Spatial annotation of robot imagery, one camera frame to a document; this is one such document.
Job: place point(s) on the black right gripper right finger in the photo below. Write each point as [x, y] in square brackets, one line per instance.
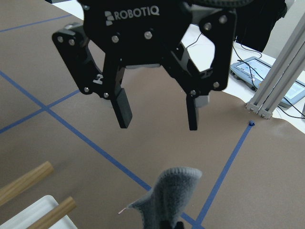
[179, 225]

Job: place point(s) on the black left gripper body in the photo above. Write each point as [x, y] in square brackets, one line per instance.
[120, 34]

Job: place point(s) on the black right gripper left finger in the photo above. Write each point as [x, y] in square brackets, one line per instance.
[165, 225]

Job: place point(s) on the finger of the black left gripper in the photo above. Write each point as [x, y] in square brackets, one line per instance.
[121, 107]
[193, 104]

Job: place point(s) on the grey blue towel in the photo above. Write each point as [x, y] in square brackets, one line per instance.
[167, 199]

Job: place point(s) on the white wooden towel rack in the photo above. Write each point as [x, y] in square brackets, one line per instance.
[43, 212]

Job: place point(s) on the teach pendant with red button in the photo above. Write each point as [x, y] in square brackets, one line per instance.
[251, 71]

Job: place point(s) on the aluminium frame post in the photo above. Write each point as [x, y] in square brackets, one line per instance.
[284, 72]

